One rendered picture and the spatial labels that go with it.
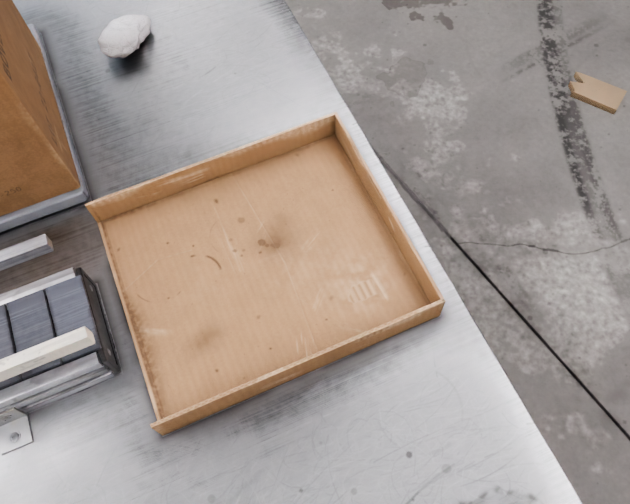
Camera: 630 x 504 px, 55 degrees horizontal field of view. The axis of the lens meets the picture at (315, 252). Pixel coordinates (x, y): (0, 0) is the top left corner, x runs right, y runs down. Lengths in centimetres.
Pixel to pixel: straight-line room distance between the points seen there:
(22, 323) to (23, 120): 19
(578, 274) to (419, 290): 106
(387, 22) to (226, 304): 159
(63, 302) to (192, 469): 20
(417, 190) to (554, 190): 37
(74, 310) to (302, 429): 25
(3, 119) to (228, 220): 24
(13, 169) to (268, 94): 31
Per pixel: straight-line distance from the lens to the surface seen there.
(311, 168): 71
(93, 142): 80
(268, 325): 62
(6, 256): 59
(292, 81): 80
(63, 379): 62
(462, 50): 205
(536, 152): 184
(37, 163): 70
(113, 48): 85
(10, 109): 64
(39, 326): 64
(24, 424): 67
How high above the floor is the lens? 142
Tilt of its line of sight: 63 degrees down
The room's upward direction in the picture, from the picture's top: 5 degrees counter-clockwise
